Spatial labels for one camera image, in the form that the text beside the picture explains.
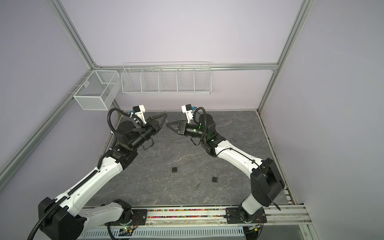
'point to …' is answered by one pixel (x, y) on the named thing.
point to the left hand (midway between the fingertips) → (168, 116)
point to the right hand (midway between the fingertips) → (165, 127)
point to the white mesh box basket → (97, 91)
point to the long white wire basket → (166, 78)
